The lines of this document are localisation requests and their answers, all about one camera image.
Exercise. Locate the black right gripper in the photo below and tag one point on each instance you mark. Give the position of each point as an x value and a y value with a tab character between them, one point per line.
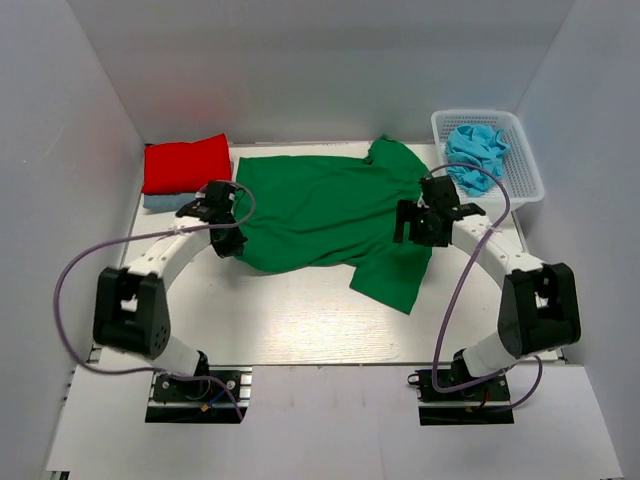
407	211

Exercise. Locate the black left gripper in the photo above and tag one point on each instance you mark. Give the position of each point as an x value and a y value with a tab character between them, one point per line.
233	248

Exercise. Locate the green t-shirt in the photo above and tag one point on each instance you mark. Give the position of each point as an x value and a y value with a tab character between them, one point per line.
321	211

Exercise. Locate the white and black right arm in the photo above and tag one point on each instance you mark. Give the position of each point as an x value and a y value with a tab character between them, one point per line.
538	310

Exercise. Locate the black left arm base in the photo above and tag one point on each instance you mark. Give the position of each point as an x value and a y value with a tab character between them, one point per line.
199	403

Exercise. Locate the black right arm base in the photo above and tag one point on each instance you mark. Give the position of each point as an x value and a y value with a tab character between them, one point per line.
485	404

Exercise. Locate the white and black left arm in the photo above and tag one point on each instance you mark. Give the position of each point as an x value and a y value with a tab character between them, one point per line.
131	309

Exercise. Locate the folded light blue t-shirt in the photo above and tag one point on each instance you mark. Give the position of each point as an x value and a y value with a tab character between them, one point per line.
167	202

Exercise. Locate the folded red t-shirt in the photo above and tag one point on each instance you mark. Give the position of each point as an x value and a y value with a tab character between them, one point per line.
185	167

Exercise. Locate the crumpled cyan t-shirt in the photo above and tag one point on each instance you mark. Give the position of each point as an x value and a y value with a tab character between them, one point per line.
480	151

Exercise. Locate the white perforated plastic basket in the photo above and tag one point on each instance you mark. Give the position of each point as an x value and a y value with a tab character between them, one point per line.
520	174

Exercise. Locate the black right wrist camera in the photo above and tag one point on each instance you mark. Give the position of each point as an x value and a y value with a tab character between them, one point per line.
439	196

